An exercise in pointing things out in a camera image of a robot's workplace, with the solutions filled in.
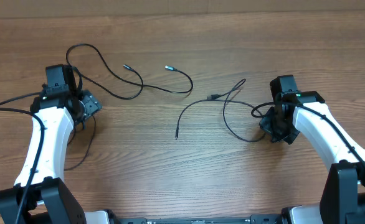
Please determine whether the black cable silver plug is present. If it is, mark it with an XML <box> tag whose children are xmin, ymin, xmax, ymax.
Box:
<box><xmin>65</xmin><ymin>43</ymin><xmax>194</xmax><ymax>100</ymax></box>

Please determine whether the black usb cable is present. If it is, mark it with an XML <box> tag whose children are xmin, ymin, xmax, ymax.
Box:
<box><xmin>206</xmin><ymin>78</ymin><xmax>267</xmax><ymax>143</ymax></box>

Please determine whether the black cable white tag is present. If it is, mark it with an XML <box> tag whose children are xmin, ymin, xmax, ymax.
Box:
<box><xmin>174</xmin><ymin>99</ymin><xmax>266</xmax><ymax>142</ymax></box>

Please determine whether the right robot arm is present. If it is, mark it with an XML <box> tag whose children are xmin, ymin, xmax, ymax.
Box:
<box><xmin>259</xmin><ymin>75</ymin><xmax>365</xmax><ymax>224</ymax></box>

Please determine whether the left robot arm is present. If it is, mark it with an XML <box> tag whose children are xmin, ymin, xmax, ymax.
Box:
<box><xmin>0</xmin><ymin>64</ymin><xmax>117</xmax><ymax>223</ymax></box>

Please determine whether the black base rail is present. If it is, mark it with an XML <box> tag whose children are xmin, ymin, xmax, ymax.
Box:
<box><xmin>104</xmin><ymin>209</ymin><xmax>292</xmax><ymax>224</ymax></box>

